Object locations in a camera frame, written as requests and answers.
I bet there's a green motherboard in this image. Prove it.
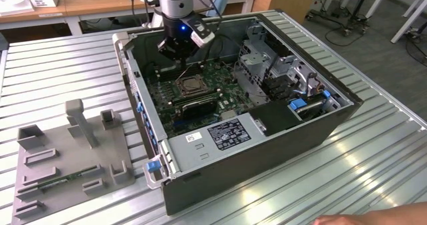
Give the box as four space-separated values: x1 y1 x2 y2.
145 61 268 138

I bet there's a CPU with silver top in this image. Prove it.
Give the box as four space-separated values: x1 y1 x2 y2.
181 78 207 93

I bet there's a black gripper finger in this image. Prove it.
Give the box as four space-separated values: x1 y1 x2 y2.
156 37 185 69
183 41 200 69

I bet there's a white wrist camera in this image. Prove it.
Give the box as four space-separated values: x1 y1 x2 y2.
185 16 216 47

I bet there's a metal socket cover frame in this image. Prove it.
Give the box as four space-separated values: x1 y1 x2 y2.
176 75 213 98

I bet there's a black graphics card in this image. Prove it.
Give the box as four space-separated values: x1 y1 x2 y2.
172 94 220 120

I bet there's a wooden desk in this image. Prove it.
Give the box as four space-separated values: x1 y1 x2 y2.
0 0 260 31

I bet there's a blue card retainer strip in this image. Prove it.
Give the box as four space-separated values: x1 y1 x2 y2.
135 92 159 158

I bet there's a silver metal drive cage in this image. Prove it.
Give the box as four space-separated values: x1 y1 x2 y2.
232 22 348 116

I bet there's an open black PC case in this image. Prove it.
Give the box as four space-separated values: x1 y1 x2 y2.
111 9 364 216

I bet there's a green RAM stick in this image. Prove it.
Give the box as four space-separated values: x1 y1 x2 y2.
36 166 97 190

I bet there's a grey power supply unit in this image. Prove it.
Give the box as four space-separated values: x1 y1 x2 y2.
163 113 268 173

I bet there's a thin wire locking lever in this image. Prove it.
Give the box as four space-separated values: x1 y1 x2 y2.
179 63 195 81

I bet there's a hard disk in blue carrier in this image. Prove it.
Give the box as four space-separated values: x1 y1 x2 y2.
287 97 327 121

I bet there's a white flat box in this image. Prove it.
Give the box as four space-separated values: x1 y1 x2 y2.
0 0 35 17

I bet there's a small silver heatsink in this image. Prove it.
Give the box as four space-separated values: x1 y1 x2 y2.
219 110 239 121

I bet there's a CPU socket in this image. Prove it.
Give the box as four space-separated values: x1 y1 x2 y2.
175 74 215 98

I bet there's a wooden cabinet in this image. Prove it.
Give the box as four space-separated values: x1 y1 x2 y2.
258 0 320 25

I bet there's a grey parts rack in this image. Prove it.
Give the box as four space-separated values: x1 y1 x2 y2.
11 98 137 223

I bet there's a white table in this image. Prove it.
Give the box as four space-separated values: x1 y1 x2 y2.
388 0 427 45

